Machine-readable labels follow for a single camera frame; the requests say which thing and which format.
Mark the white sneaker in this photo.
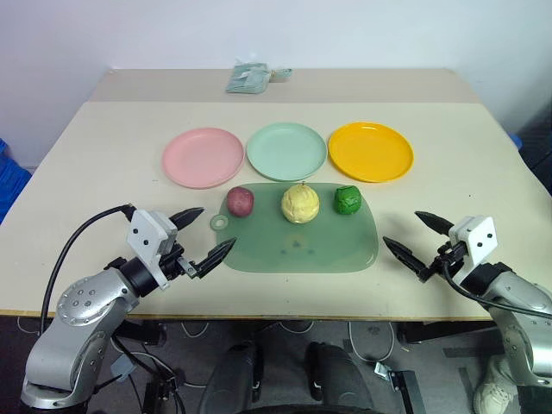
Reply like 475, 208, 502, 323
473, 356, 519, 414

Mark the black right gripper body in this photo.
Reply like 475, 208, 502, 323
419, 240, 470, 285

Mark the translucent green cutting board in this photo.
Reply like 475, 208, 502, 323
209, 181, 380, 273

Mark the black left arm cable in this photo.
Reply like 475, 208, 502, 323
40, 204, 135, 334

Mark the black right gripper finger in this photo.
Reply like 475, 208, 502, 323
382, 235, 429, 284
414, 210, 455, 236

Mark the light green round plate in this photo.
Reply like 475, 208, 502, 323
246, 122, 327, 182

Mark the green pepper toy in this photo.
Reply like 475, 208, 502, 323
333, 185, 362, 216

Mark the pale yellow round fruit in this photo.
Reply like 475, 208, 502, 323
281, 181, 321, 225

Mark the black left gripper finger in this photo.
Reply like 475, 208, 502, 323
168, 206, 205, 231
193, 235, 238, 279

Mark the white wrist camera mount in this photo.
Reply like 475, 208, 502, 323
125, 209, 179, 290
448, 216, 498, 266

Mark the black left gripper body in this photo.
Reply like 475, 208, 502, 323
156, 242, 198, 281

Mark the black table frame bar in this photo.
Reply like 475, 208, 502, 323
395, 320, 504, 345
114, 320, 168, 347

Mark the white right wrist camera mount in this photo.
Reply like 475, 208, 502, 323
448, 216, 498, 266

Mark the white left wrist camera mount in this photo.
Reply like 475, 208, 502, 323
125, 209, 179, 290

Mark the white floor cable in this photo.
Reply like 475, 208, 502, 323
348, 320, 397, 364

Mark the pink round plate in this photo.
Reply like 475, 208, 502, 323
161, 126, 246, 190

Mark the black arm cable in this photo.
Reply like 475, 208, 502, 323
40, 204, 135, 334
440, 257, 552, 321

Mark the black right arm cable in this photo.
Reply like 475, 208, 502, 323
440, 257, 552, 321

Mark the black metal floor stand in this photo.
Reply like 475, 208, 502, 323
373, 361, 427, 414

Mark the yellow round plate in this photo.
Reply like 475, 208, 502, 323
327, 122, 416, 185

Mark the folded pale green cloth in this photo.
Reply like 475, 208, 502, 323
225, 61, 272, 94

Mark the purple-red round fruit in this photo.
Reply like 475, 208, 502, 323
226, 186, 255, 218

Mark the dark chair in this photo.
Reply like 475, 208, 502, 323
516, 102, 552, 196

